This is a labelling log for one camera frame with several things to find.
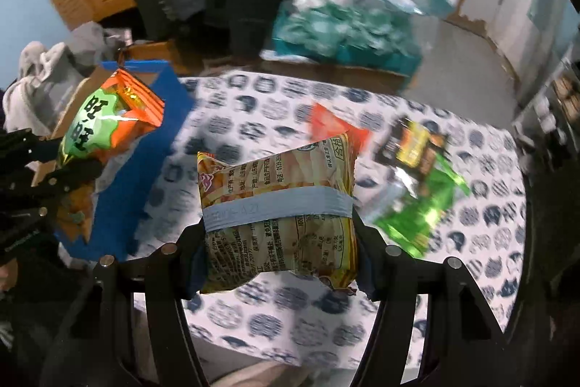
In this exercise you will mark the orange snack packet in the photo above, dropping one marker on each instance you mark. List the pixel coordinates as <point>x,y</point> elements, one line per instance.
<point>118,115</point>

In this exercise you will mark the blue cardboard box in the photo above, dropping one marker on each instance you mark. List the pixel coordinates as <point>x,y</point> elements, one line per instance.
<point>145,169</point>

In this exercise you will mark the red snack packet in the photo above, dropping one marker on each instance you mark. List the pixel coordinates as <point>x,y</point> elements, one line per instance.
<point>333,124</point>

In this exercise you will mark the black and yellow snack packet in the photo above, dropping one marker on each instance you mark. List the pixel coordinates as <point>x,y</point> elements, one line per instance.
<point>410,146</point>

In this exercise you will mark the brown cardboard box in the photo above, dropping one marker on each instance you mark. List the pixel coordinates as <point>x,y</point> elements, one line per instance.
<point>335,72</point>

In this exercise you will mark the dark grey garment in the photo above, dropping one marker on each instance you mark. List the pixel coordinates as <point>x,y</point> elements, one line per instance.
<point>95,38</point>

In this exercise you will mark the pile of teal packets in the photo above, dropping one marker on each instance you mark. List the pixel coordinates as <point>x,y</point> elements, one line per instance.
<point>344,33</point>

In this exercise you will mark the group of shoes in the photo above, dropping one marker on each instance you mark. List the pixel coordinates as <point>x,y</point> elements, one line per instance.
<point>566,87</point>

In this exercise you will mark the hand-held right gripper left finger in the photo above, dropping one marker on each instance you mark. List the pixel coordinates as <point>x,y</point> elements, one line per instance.
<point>195,271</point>

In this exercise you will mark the light grey hoodie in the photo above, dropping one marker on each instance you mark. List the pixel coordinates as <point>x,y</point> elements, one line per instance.
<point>31,78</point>

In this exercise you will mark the metal shoe rack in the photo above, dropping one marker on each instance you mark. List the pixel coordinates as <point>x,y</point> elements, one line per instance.
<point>553,106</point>

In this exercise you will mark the green and yellow snack packet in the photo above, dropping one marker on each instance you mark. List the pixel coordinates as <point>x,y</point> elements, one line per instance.
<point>421,214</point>

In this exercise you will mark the grey printed bag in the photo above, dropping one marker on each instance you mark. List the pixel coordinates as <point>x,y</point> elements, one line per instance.
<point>54,97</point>

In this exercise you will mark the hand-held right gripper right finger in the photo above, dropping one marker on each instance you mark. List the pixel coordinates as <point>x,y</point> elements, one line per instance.
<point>369,273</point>

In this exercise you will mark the cat print tablecloth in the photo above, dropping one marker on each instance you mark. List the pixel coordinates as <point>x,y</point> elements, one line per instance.
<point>281,323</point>

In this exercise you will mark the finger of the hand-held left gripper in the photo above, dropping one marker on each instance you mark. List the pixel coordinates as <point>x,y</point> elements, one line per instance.
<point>27,142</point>
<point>72,175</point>

